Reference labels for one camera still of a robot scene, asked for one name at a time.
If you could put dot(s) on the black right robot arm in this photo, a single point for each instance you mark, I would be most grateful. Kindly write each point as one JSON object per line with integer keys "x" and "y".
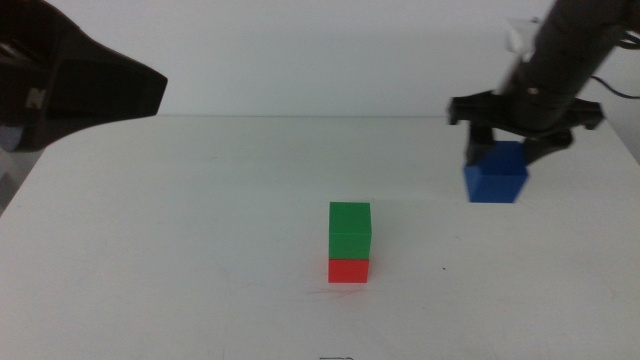
{"x": 575, "y": 40}

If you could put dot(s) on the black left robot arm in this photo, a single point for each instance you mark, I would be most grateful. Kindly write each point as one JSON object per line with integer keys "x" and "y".
{"x": 75, "y": 80}

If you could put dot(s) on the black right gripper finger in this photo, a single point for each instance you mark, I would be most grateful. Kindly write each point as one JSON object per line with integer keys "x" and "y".
{"x": 545, "y": 147}
{"x": 479, "y": 145}

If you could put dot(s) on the red cube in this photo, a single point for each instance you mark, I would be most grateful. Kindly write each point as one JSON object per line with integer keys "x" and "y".
{"x": 348, "y": 271}

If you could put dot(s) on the green cube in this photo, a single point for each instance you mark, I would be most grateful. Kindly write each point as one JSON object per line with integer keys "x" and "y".
{"x": 350, "y": 230}

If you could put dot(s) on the blue cube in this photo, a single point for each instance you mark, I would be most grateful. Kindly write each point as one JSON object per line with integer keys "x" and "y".
{"x": 495, "y": 175}

